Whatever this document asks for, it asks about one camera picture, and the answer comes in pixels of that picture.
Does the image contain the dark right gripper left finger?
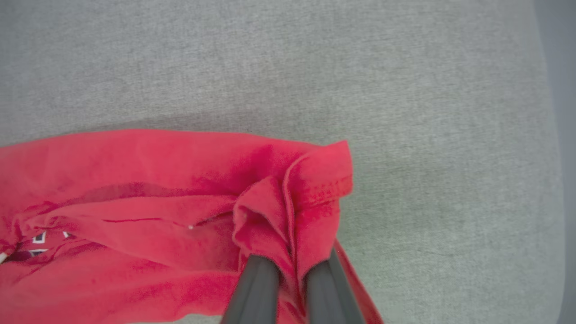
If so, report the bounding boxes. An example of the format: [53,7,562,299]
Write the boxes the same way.
[220,254,282,324]

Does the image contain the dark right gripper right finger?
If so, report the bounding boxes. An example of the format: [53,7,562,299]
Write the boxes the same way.
[303,247,366,324]

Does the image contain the grey fabric sofa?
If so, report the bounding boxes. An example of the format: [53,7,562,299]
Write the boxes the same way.
[0,0,566,324]

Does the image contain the red basketball jersey number 23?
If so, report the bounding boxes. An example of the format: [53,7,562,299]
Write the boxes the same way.
[0,128,384,324]

